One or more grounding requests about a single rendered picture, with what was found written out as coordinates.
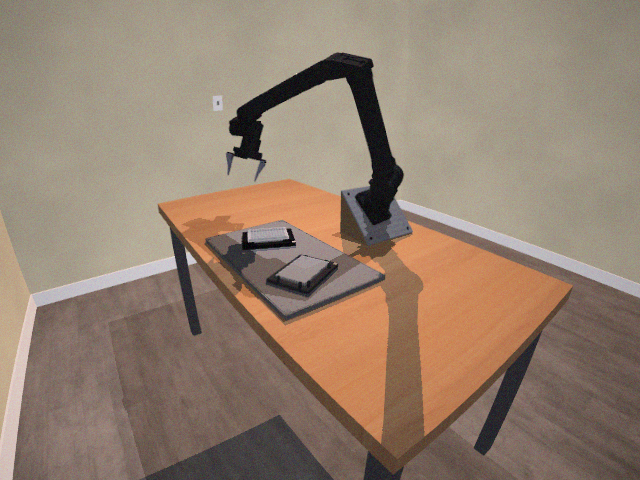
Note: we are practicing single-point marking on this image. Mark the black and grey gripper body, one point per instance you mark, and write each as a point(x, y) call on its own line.
point(248, 149)

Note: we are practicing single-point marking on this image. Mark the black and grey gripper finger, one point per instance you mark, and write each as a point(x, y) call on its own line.
point(260, 167)
point(229, 161)

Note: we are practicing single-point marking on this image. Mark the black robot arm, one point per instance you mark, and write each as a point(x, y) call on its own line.
point(358, 73)

